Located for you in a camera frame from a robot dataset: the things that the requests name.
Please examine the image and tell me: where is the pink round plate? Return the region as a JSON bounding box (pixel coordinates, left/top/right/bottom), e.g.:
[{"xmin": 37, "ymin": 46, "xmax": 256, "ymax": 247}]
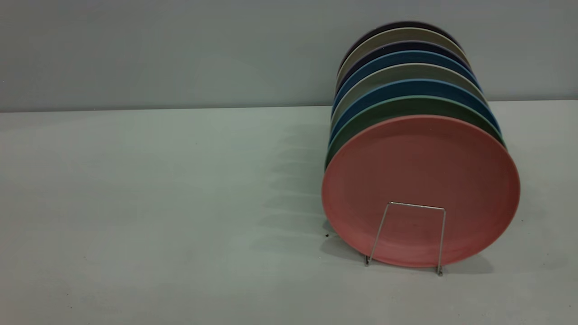
[{"xmin": 322, "ymin": 115, "xmax": 521, "ymax": 268}]

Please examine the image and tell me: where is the green round plate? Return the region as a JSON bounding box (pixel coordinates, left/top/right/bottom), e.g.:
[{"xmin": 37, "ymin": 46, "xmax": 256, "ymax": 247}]
[{"xmin": 325, "ymin": 96, "xmax": 505, "ymax": 170}]

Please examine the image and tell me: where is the blue round plate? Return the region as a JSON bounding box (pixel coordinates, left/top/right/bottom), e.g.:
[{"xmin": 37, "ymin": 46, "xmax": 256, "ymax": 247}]
[
  {"xmin": 332, "ymin": 51, "xmax": 481, "ymax": 114},
  {"xmin": 328, "ymin": 79, "xmax": 501, "ymax": 146}
]

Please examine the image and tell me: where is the beige round plate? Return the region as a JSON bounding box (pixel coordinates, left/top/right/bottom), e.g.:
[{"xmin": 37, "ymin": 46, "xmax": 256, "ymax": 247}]
[
  {"xmin": 336, "ymin": 28, "xmax": 466, "ymax": 87},
  {"xmin": 331, "ymin": 64, "xmax": 488, "ymax": 132}
]

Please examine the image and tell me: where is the dark navy round plate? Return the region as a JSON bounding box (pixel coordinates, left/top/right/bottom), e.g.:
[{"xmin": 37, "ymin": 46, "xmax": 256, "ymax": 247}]
[{"xmin": 335, "ymin": 42, "xmax": 470, "ymax": 94}]

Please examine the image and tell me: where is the dark purple round plate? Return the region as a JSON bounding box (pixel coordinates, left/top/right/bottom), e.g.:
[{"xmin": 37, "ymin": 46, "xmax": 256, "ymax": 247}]
[{"xmin": 340, "ymin": 21, "xmax": 459, "ymax": 69}]

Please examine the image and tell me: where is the silver wire plate rack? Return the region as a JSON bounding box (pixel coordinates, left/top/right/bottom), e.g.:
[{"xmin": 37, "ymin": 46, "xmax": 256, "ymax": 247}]
[{"xmin": 365, "ymin": 202, "xmax": 447, "ymax": 277}]

